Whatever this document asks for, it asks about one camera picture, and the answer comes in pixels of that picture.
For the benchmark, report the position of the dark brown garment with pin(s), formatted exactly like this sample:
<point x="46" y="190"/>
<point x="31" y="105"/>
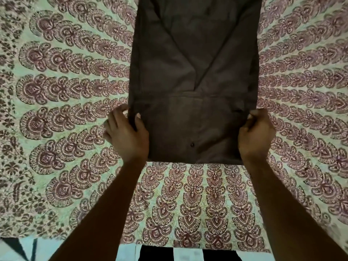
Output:
<point x="193" y="67"/>

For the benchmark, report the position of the person's left thumb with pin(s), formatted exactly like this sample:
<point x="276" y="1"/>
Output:
<point x="140" y="122"/>

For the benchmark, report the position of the person's right forearm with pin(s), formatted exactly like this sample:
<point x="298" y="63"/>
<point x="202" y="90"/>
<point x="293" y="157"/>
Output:
<point x="282" y="214"/>

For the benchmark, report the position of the green maroon patterned bedsheet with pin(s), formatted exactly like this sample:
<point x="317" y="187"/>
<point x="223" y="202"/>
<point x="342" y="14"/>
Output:
<point x="68" y="86"/>

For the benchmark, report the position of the person's left forearm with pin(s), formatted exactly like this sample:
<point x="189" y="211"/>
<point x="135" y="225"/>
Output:
<point x="106" y="212"/>

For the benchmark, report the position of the person's right hand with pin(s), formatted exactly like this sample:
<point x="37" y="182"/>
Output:
<point x="257" y="139"/>

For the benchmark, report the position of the person's right thumb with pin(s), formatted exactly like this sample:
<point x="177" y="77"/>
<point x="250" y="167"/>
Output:
<point x="244" y="130"/>

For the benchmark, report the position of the black and white patterned rug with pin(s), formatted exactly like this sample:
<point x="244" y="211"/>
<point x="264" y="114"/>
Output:
<point x="155" y="254"/>

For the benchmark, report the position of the person's left hand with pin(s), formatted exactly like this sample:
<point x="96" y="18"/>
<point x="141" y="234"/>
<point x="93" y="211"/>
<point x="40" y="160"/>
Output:
<point x="129" y="141"/>

